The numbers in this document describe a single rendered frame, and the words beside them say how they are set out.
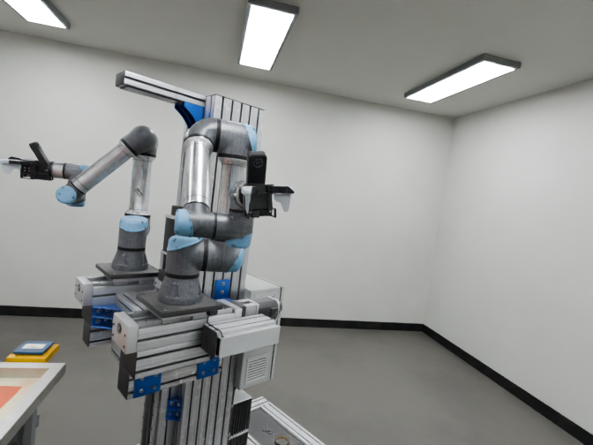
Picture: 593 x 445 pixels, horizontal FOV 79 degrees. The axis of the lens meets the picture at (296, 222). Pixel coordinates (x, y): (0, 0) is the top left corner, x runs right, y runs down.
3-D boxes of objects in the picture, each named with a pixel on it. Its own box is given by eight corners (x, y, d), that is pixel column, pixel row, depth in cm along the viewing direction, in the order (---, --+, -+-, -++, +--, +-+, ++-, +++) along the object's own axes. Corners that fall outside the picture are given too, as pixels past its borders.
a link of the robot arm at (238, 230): (211, 243, 107) (215, 206, 106) (248, 245, 111) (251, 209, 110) (214, 247, 100) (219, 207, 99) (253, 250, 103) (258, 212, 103)
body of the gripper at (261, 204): (278, 217, 86) (266, 214, 97) (278, 182, 85) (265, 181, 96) (247, 219, 84) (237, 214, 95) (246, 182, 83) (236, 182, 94)
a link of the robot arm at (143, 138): (161, 138, 157) (67, 212, 149) (161, 140, 167) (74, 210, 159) (141, 116, 153) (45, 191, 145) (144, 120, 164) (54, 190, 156)
